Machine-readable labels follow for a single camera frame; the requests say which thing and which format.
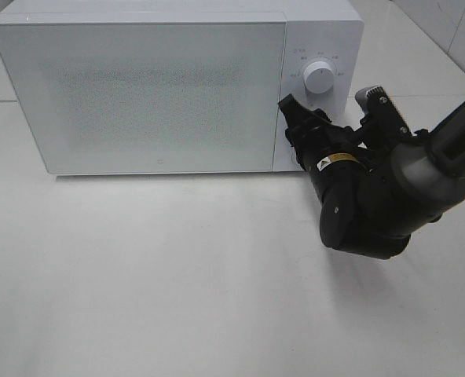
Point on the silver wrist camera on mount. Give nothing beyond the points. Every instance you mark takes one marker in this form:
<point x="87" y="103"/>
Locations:
<point x="382" y="125"/>

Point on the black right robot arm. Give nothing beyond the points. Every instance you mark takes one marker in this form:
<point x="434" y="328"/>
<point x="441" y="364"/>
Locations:
<point x="379" y="183"/>

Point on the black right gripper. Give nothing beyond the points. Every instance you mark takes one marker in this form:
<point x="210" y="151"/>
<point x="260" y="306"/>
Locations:
<point x="331" y="155"/>

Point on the white microwave door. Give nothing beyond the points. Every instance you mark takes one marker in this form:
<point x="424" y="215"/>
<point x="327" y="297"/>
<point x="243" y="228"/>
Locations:
<point x="142" y="98"/>

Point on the white microwave oven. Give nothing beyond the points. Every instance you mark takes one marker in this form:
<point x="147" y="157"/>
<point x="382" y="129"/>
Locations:
<point x="314" y="30"/>

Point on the upper white microwave knob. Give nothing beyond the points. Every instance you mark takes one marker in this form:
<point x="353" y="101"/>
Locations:
<point x="318" y="76"/>

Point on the round white door button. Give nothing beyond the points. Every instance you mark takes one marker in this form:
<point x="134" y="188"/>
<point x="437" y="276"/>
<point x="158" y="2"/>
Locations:
<point x="294" y="160"/>

